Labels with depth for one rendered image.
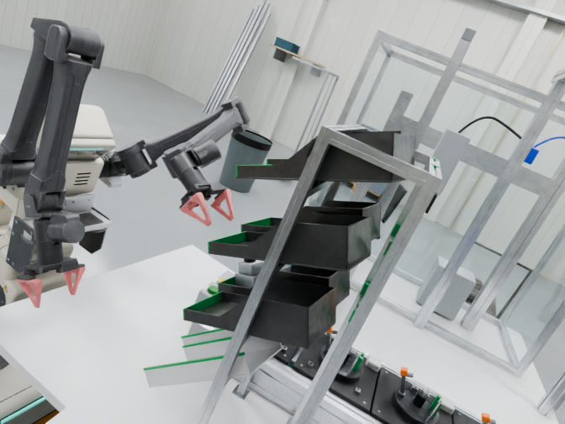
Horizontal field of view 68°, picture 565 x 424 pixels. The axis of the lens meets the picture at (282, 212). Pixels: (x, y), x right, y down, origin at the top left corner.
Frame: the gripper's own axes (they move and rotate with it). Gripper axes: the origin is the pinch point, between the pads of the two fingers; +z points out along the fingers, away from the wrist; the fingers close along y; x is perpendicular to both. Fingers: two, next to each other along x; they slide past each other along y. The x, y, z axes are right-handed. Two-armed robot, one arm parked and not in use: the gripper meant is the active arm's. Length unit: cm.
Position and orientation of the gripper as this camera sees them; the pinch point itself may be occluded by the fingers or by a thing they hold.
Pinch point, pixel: (219, 219)
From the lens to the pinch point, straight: 106.7
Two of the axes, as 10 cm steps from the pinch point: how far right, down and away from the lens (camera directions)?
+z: 5.7, 7.9, -2.0
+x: -6.8, 6.0, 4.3
